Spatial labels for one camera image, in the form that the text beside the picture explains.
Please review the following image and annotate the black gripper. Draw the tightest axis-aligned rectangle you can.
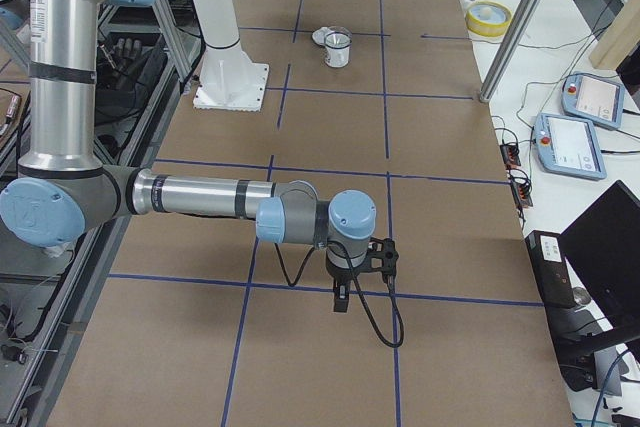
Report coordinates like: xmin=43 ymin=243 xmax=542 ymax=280
xmin=327 ymin=261 xmax=356 ymax=313

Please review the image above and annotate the clear glass funnel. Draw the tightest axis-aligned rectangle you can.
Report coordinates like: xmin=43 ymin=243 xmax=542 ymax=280
xmin=323 ymin=29 xmax=352 ymax=50

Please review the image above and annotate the black desktop box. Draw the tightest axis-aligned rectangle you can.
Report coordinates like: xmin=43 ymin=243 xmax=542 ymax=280
xmin=525 ymin=230 xmax=575 ymax=309

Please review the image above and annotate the white enamel mug blue rim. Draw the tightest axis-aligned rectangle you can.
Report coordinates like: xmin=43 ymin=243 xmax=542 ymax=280
xmin=325 ymin=46 xmax=351 ymax=68

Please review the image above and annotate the white ceramic lid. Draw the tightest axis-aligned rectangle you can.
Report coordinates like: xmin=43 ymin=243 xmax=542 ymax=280
xmin=311 ymin=26 xmax=331 ymax=47

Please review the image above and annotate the black monitor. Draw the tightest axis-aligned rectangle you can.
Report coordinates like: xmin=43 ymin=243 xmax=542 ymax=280
xmin=560 ymin=180 xmax=639 ymax=325

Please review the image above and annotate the near blue teach pendant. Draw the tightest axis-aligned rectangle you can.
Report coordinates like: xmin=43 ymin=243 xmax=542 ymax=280
xmin=533 ymin=112 xmax=607 ymax=180

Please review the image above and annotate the blue teach pendant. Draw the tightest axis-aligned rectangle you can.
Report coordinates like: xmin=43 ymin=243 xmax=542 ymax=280
xmin=561 ymin=72 xmax=624 ymax=130
xmin=533 ymin=112 xmax=607 ymax=180

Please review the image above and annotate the yellow rimmed bowl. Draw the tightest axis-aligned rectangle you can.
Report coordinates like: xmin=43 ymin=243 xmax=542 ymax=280
xmin=465 ymin=1 xmax=513 ymax=38

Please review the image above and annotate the far blue teach pendant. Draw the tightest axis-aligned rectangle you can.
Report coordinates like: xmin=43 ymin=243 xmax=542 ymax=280
xmin=561 ymin=72 xmax=624 ymax=130

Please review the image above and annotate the black camera cable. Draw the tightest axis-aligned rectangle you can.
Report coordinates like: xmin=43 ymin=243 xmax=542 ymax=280
xmin=274 ymin=239 xmax=405 ymax=348

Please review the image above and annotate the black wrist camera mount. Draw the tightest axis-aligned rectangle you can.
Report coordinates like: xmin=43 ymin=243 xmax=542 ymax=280
xmin=360 ymin=237 xmax=399 ymax=285

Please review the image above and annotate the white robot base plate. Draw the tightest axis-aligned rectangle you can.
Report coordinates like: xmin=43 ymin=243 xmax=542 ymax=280
xmin=193 ymin=60 xmax=269 ymax=112

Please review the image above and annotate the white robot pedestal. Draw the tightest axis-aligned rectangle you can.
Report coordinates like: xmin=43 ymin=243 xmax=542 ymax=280
xmin=193 ymin=0 xmax=252 ymax=68

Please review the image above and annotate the aluminium frame post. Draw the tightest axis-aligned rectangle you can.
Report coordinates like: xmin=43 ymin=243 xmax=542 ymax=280
xmin=479 ymin=0 xmax=541 ymax=103

